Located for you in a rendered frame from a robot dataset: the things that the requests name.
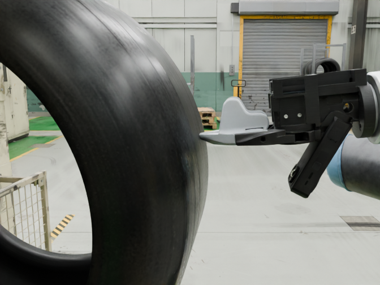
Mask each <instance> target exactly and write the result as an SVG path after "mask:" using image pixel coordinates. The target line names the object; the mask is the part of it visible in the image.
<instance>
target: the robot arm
mask: <svg viewBox="0 0 380 285"><path fill-rule="evenodd" d="M269 88H270V90H269V93H268V102H269V108H270V109H271V119H272V122H271V123H269V119H268V117H267V115H266V114H265V113H264V112H263V111H261V110H255V111H250V110H247V109H246V107H245V106H244V104H243V103H242V101H241V99H240V98H239V97H229V98H228V99H226V101H225V102H224V104H223V109H222V116H221V122H220V127H219V130H215V131H209V132H203V133H200V134H199V135H200V139H202V140H204V141H207V142H209V143H211V144H213V145H237V146H261V145H277V144H279V145H297V144H306V143H309V145H308V147H307V148H306V150H305V152H304V153H303V155H302V156H301V158H300V160H299V161H298V163H297V164H295V165H294V167H293V169H292V170H291V172H290V174H289V176H288V184H289V187H290V191H291V192H293V193H295V194H297V195H299V196H301V197H303V198H308V197H309V195H310V194H311V193H312V192H313V191H314V189H315V188H316V186H317V184H318V182H319V180H320V177H321V176H322V174H323V173H324V171H325V170H326V171H327V174H328V176H329V179H330V180H331V181H332V182H333V183H334V184H335V185H337V186H339V187H342V188H344V189H345V190H347V191H349V192H352V191H353V192H356V193H359V194H362V195H365V196H368V197H371V198H374V199H377V200H380V71H376V72H369V73H366V68H362V69H354V70H344V71H335V72H325V73H320V74H311V75H300V76H290V77H281V78H276V79H269ZM346 103H347V104H348V107H347V106H345V107H344V105H345V104H346ZM351 129H352V132H353V134H354V135H352V134H348V133H349V131H350V130H351Z"/></svg>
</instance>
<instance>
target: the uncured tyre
mask: <svg viewBox="0 0 380 285"><path fill-rule="evenodd" d="M133 24H135V25H138V26H139V27H140V28H141V29H142V30H143V31H144V32H145V33H146V34H147V35H148V36H149V37H150V38H148V37H145V36H144V35H143V34H142V33H141V32H140V31H139V30H138V29H137V28H136V27H135V26H134V25H133ZM0 63H2V64H3V65H5V66H6V67H7V68H8V69H9V70H10V71H12V72H13V73H14V74H15V75H16V76H17V77H18V78H19V79H20V80H21V81H22V82H23V83H24V84H25V85H26V86H27V87H28V88H29V89H30V90H31V91H32V92H33V93H34V94H35V96H36V97H37V98H38V99H39V100H40V101H41V103H42V104H43V105H44V107H45V108H46V109H47V111H48V112H49V114H50V115H51V116H52V118H53V119H54V121H55V122H56V124H57V125H58V127H59V129H60V130H61V132H62V134H63V136H64V138H65V139H66V141H67V143H68V145H69V147H70V149H71V151H72V154H73V155H74V158H75V160H76V163H77V165H78V168H79V171H80V173H81V177H82V179H83V183H84V187H85V190H86V193H87V198H88V204H89V210H90V217H91V224H92V252H91V253H85V254H61V253H55V252H50V251H46V250H43V249H40V248H38V247H35V246H32V245H30V244H28V243H26V242H24V241H22V240H21V239H19V238H18V237H16V236H15V235H13V234H12V233H11V232H9V231H8V230H7V229H5V228H4V227H3V226H2V225H1V224H0V285H180V284H181V282H182V279H183V275H184V272H185V269H186V266H187V263H188V260H189V256H190V254H191V250H192V247H193V243H194V241H195V238H196V234H197V231H198V228H199V225H200V222H201V218H202V215H203V212H204V207H205V203H206V196H207V191H208V178H209V163H208V149H207V144H206V141H204V140H202V139H200V135H199V134H200V133H203V132H204V128H203V125H202V120H201V117H200V113H199V111H198V108H197V105H196V103H195V100H194V98H193V95H192V93H191V91H190V89H189V87H188V85H187V83H186V81H185V79H184V77H183V75H182V74H181V72H180V71H179V69H178V68H177V66H176V64H175V63H174V61H173V60H172V59H171V57H170V56H169V55H168V53H167V52H166V51H165V49H164V48H163V47H162V46H161V45H160V44H159V43H158V41H157V40H156V39H155V38H154V37H153V36H152V35H151V34H150V33H149V32H148V31H147V30H146V29H145V28H143V27H142V26H141V25H140V24H139V23H138V22H136V21H135V20H133V19H132V18H131V17H130V16H128V15H127V14H126V13H124V12H123V11H121V10H120V9H118V8H116V7H115V6H113V5H111V4H109V3H108V2H106V1H104V0H0Z"/></svg>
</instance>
